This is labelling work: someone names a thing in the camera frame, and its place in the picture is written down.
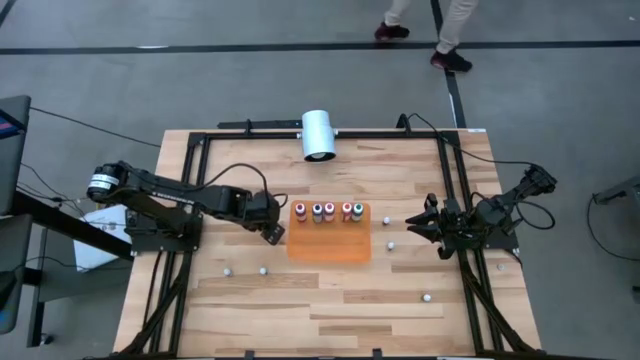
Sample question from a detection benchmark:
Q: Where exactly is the black stand leg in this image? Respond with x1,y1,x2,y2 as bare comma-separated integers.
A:
27,224,56,349

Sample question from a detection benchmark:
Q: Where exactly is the black cable bundle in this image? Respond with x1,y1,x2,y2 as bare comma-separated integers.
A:
17,162,89,214

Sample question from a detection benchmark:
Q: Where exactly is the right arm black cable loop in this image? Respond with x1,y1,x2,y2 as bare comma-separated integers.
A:
513,198,557,232

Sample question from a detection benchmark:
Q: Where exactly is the person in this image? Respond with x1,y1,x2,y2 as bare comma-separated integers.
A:
373,0,480,74

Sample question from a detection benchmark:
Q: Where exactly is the long black supply cable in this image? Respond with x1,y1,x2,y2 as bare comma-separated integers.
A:
396,112,536,169

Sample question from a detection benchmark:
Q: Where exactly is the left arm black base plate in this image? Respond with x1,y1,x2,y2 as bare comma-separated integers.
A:
124,209,202,253

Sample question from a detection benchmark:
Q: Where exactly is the white cylinder housing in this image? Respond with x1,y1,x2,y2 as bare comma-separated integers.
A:
299,109,338,164

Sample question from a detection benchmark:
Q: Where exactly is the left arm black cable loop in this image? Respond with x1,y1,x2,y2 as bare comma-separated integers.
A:
197,162,290,210

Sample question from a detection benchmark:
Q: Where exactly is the translucent orange plastic tray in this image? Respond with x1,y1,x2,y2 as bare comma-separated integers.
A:
285,200,374,265

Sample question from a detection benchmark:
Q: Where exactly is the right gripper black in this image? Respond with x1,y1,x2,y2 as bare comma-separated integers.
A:
404,192,474,261

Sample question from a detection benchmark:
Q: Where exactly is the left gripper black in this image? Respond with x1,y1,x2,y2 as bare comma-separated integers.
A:
234,188,287,247

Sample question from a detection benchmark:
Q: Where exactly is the thin black floor cable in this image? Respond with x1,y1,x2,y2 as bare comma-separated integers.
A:
29,106,162,149

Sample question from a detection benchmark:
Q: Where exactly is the flat black bar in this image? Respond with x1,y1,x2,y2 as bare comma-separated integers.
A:
217,118,304,130

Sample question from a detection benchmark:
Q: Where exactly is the white paper sheet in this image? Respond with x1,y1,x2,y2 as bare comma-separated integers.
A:
73,203,134,273

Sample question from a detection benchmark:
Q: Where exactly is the grey stand foot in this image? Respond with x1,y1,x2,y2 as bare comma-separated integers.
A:
592,174,640,206

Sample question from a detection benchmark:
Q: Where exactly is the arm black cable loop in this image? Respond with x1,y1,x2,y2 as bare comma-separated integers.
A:
197,162,290,210
513,198,557,232

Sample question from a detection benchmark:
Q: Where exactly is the black desk beam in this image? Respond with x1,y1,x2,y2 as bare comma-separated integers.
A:
9,189,134,261

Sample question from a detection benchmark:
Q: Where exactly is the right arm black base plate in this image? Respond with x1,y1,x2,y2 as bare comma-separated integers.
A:
446,209,520,251

